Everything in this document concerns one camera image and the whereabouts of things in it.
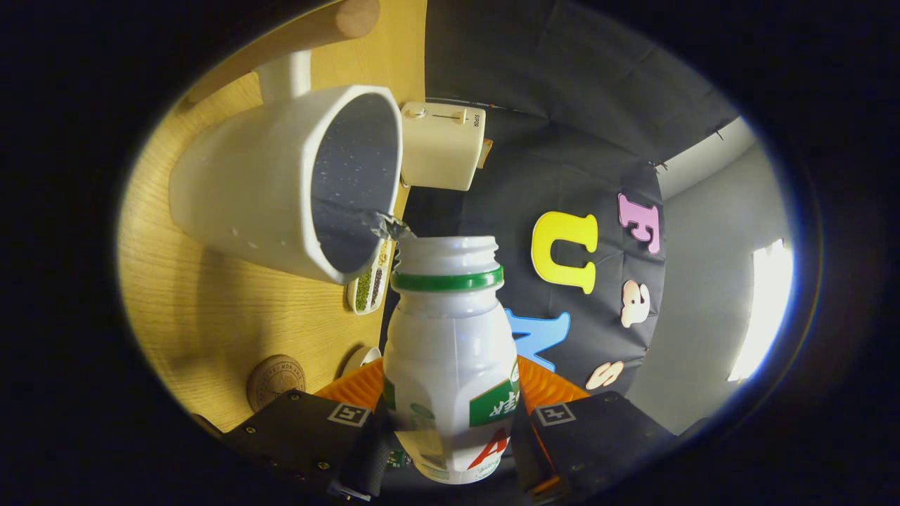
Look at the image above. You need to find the white divided bean dish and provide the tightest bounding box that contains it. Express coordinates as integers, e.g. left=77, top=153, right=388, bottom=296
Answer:
left=347, top=239, right=394, bottom=316

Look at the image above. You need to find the wooden table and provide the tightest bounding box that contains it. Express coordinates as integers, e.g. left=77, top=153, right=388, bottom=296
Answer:
left=117, top=0, right=428, bottom=433

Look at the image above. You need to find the black backdrop cloth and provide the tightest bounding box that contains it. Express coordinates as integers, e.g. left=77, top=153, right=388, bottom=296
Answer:
left=380, top=0, right=739, bottom=394

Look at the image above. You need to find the white round plate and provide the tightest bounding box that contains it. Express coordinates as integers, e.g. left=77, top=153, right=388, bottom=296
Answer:
left=342, top=346, right=383, bottom=377

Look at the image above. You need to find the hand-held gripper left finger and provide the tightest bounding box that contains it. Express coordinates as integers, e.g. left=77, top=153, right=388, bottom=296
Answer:
left=224, top=357, right=394, bottom=501

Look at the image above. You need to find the round cork coaster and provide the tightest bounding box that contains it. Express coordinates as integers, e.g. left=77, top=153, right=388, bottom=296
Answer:
left=246, top=355, right=307, bottom=413

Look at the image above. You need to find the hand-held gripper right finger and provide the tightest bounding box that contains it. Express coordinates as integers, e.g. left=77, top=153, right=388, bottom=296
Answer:
left=511, top=355, right=681, bottom=501

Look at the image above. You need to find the white cup wooden handle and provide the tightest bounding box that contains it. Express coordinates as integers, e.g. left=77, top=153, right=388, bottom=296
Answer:
left=169, top=0, right=404, bottom=285

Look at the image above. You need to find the white juice bottle green ring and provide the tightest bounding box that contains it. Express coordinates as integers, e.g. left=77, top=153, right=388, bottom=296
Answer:
left=382, top=235, right=522, bottom=485

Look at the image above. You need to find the cream toaster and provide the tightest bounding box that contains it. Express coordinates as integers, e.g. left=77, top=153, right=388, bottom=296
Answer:
left=399, top=100, right=493, bottom=192

